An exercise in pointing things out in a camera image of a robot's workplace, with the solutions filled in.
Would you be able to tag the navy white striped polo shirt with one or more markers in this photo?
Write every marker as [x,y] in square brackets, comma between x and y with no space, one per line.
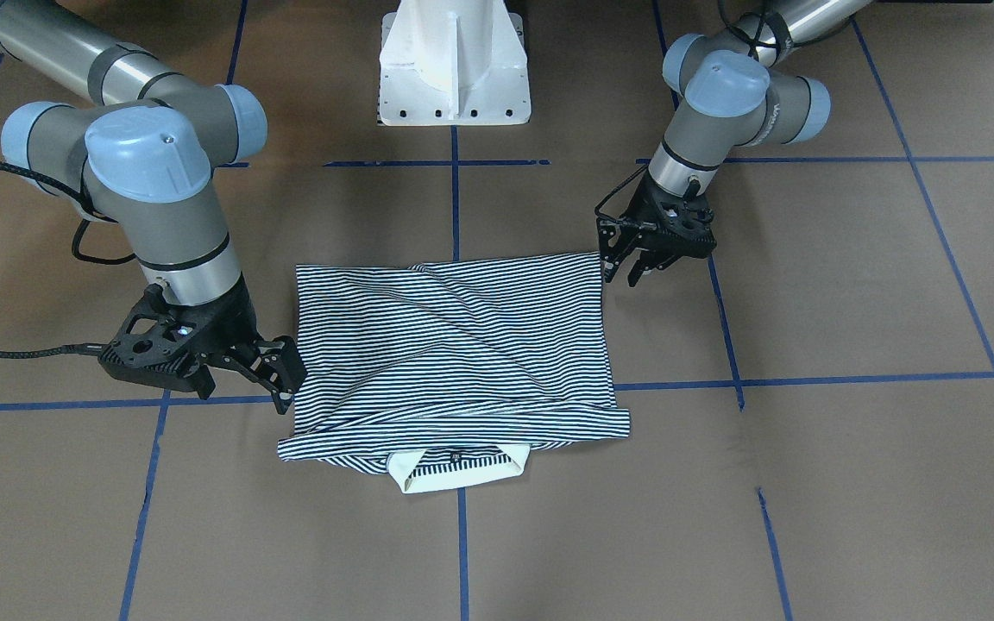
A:
[451,374]

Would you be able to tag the left grey silver robot arm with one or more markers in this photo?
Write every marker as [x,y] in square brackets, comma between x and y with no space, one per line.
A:
[730,95]

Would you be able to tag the right grey silver robot arm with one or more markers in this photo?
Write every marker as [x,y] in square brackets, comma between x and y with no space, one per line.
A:
[143,157]

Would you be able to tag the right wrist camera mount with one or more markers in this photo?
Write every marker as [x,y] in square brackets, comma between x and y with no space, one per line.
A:
[153,348]

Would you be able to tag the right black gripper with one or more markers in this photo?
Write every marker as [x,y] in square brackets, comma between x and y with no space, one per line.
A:
[236,323]

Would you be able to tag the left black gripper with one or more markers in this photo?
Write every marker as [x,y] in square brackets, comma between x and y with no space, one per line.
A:
[642,204]

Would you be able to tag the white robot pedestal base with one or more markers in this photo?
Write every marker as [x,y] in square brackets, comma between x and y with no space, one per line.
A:
[453,63]

